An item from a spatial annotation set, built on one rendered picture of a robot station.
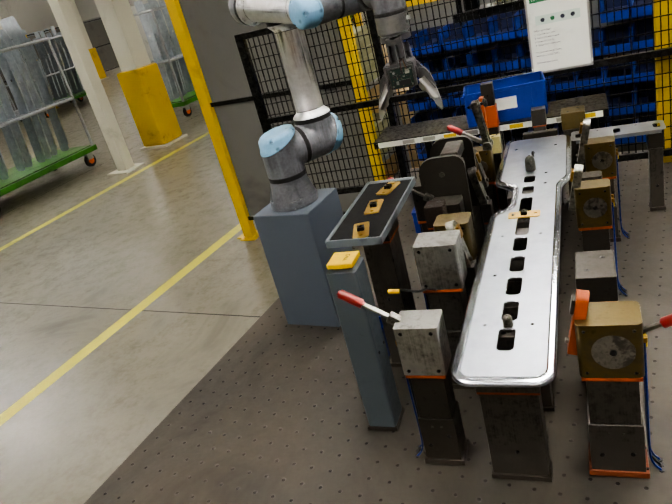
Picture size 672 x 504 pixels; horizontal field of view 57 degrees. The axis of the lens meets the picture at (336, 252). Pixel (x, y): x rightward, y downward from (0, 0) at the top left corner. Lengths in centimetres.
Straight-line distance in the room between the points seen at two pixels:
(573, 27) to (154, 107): 728
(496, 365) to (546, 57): 169
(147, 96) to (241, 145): 471
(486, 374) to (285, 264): 95
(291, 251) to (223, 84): 271
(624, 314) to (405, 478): 59
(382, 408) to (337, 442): 14
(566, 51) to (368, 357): 162
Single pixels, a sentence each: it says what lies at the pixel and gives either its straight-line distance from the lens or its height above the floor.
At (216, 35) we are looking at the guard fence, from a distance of 445.
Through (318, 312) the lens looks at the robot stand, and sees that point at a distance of 202.
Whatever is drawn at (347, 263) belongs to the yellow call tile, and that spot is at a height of 116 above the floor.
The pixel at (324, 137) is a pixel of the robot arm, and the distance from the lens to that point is 193.
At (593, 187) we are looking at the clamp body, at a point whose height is 105.
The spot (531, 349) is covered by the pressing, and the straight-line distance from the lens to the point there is 125.
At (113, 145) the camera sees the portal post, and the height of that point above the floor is 36.
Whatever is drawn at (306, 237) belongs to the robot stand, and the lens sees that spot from 188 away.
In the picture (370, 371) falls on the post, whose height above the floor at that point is 88.
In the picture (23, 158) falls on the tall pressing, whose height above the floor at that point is 41.
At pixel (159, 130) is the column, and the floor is 24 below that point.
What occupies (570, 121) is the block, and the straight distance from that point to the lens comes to 242.
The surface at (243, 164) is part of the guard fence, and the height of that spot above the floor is 59.
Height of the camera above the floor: 173
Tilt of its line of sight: 24 degrees down
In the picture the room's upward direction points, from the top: 15 degrees counter-clockwise
